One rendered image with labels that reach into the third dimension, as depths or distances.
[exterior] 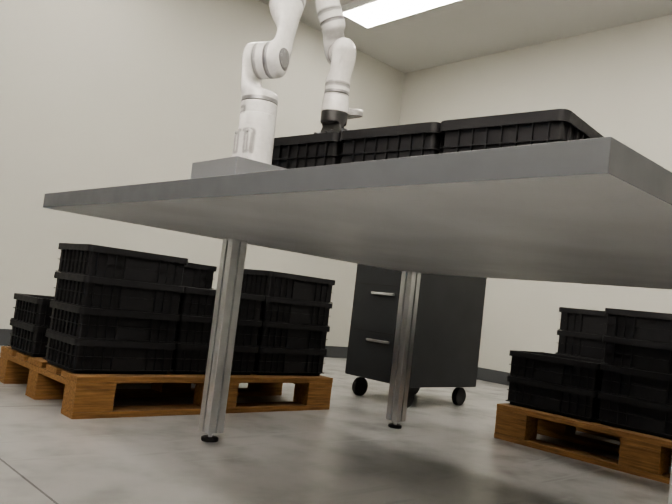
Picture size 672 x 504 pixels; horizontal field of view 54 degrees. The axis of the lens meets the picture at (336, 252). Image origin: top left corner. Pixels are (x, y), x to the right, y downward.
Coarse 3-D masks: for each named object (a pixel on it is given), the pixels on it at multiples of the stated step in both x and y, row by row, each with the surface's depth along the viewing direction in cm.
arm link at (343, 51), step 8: (336, 40) 183; (344, 40) 182; (336, 48) 182; (344, 48) 182; (352, 48) 183; (336, 56) 182; (344, 56) 182; (352, 56) 183; (336, 64) 183; (344, 64) 183; (352, 64) 184; (336, 72) 183; (344, 72) 183; (328, 80) 184; (336, 80) 183; (344, 80) 184; (328, 88) 184; (336, 88) 183; (344, 88) 184
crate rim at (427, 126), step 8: (368, 128) 164; (376, 128) 162; (384, 128) 161; (392, 128) 159; (400, 128) 157; (408, 128) 156; (416, 128) 154; (424, 128) 153; (432, 128) 152; (344, 136) 169; (352, 136) 167; (360, 136) 165; (368, 136) 164; (376, 136) 162
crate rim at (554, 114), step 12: (456, 120) 148; (468, 120) 146; (480, 120) 144; (492, 120) 142; (504, 120) 140; (516, 120) 138; (528, 120) 136; (540, 120) 135; (552, 120) 133; (564, 120) 132; (576, 120) 135; (444, 132) 153; (588, 132) 141
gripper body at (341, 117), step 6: (324, 114) 184; (330, 114) 183; (336, 114) 183; (342, 114) 183; (324, 120) 184; (330, 120) 183; (336, 120) 183; (342, 120) 184; (324, 126) 187; (330, 126) 185; (336, 126) 184; (342, 126) 184
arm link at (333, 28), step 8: (336, 16) 183; (320, 24) 186; (328, 24) 183; (336, 24) 183; (344, 24) 185; (328, 32) 185; (336, 32) 186; (328, 40) 188; (328, 48) 188; (328, 56) 187
